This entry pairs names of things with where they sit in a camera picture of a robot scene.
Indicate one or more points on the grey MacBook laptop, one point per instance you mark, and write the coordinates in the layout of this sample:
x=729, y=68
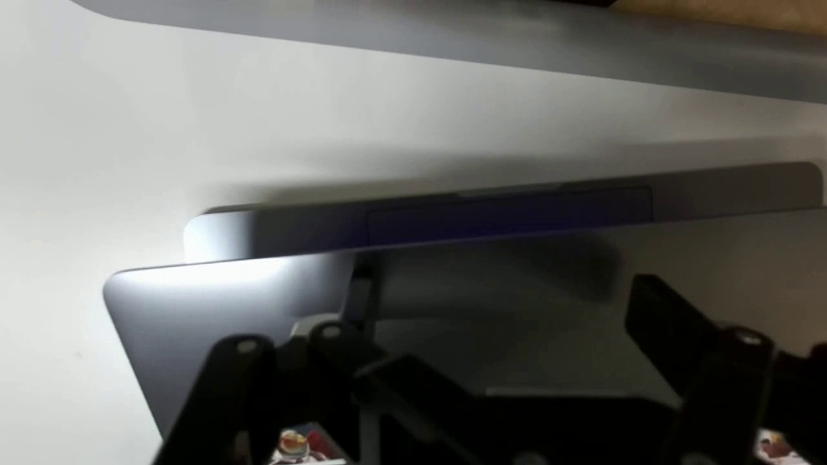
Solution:
x=517, y=219

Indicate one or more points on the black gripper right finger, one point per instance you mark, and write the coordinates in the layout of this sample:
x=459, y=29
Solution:
x=732, y=378

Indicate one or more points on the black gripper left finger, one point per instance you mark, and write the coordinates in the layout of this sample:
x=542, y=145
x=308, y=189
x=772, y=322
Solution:
x=259, y=396

